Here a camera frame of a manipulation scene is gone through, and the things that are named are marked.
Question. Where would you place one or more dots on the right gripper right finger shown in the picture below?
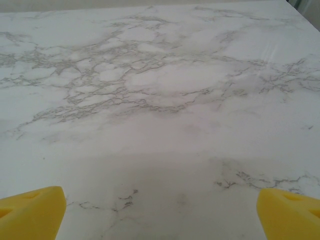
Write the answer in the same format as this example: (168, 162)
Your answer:
(290, 217)

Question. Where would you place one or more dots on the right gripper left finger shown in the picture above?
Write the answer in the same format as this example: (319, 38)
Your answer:
(32, 215)

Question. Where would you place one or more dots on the aluminium left frame post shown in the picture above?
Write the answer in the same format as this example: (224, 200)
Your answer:
(306, 6)

